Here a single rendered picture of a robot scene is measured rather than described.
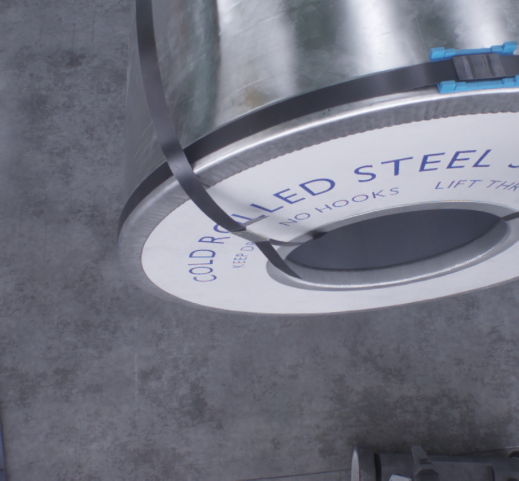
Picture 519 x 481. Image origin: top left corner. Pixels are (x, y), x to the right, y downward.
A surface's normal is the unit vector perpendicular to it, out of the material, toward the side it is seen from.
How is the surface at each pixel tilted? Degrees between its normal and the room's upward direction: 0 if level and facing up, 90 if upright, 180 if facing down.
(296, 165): 90
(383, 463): 45
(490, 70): 2
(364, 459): 37
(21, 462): 0
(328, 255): 27
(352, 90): 17
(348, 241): 11
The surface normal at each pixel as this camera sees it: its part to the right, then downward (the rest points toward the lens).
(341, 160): 0.09, 0.92
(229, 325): 0.00, -0.37
